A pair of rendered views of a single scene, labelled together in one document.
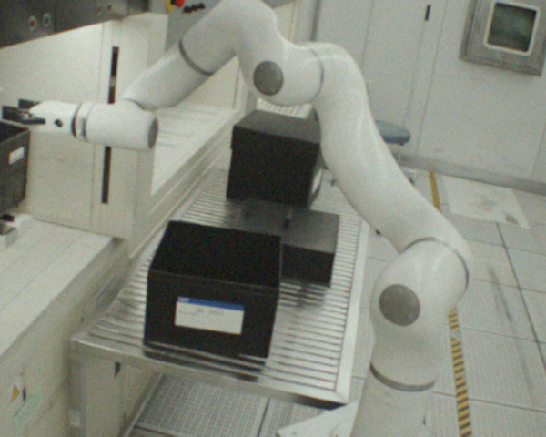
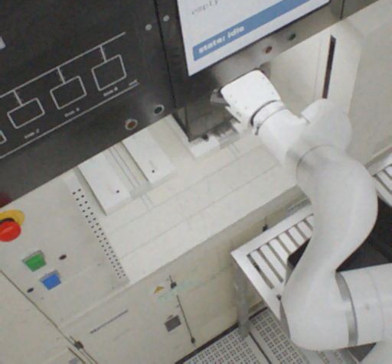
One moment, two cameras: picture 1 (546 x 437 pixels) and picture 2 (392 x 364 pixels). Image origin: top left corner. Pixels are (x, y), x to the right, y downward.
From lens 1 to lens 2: 1.05 m
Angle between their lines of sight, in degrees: 56
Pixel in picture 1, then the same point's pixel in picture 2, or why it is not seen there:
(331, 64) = (380, 330)
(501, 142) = not seen: outside the picture
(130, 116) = not seen: hidden behind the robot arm
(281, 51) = (298, 314)
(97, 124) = (266, 138)
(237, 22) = (317, 213)
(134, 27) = (349, 31)
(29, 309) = (188, 238)
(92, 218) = not seen: hidden behind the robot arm
